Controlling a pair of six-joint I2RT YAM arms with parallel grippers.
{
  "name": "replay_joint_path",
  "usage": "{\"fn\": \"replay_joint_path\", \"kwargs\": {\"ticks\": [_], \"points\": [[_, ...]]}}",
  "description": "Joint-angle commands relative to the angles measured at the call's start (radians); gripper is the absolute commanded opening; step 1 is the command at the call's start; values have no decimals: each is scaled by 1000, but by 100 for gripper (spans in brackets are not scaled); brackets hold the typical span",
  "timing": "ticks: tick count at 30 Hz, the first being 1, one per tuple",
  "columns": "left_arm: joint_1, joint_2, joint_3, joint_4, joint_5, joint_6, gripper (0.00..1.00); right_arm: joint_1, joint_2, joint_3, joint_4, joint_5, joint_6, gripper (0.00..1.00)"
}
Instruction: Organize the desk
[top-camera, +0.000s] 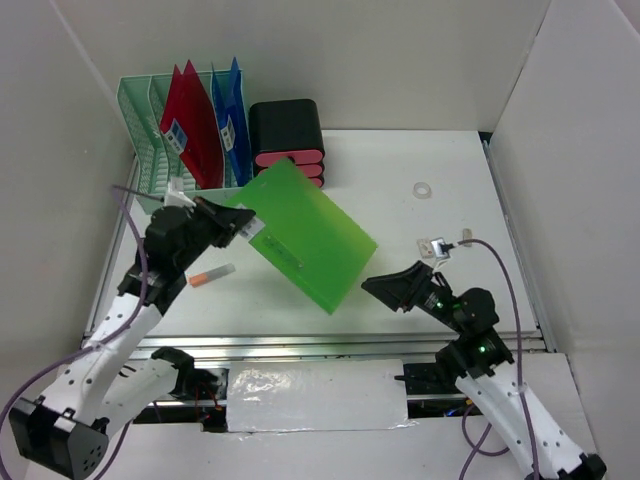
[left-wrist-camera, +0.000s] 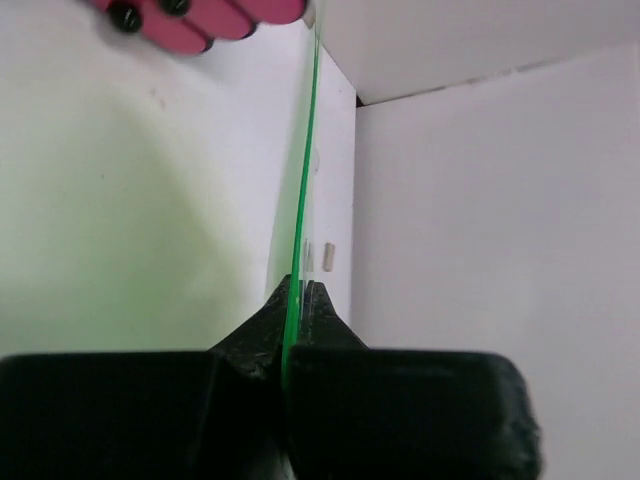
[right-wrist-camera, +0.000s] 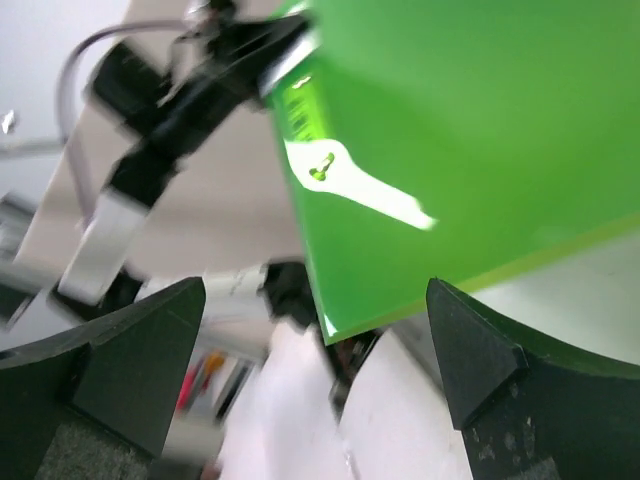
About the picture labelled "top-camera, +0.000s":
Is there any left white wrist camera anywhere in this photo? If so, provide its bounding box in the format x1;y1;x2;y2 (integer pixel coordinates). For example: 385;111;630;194
162;177;196;210

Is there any blue clip file folder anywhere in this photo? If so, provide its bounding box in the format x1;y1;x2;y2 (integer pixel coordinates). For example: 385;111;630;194
210;57;253;187

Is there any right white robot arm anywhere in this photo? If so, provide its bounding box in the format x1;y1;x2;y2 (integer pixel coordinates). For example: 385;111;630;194
362;261;606;479

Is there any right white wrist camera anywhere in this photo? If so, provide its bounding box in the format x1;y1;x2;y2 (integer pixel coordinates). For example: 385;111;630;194
430;238;456;269

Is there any green clip file folder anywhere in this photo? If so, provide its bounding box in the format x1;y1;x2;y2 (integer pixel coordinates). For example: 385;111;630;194
226;159;378;314

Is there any clear tape roll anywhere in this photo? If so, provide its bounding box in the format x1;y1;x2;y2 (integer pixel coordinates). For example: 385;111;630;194
412;182;432;199

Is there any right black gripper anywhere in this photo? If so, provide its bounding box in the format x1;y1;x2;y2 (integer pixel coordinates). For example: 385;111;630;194
361;259;467;333

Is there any mint green file organizer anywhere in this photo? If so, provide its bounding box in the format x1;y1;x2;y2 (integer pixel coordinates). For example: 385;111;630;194
117;69;243;214

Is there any orange grey highlighter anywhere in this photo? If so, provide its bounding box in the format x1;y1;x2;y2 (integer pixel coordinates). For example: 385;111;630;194
188;263;235;288

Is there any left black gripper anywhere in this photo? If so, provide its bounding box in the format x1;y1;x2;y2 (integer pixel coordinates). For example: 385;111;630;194
176;196;255;270

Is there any aluminium rail frame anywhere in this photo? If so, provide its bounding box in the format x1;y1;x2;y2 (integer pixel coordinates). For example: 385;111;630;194
77;129;557;361

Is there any red clip file folder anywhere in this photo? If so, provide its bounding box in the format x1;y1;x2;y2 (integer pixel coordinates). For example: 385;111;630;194
160;60;225;189

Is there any white foil covered panel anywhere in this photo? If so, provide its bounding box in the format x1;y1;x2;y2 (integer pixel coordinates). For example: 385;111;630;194
226;360;410;433

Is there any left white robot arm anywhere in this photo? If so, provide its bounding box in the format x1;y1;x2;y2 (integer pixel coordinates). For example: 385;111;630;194
1;197;255;479

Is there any black pink drawer unit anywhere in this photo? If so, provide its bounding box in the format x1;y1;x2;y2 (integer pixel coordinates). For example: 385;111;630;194
249;99;325;188

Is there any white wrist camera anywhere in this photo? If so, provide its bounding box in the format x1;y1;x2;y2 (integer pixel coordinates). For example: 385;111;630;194
430;238;456;269
162;177;196;210

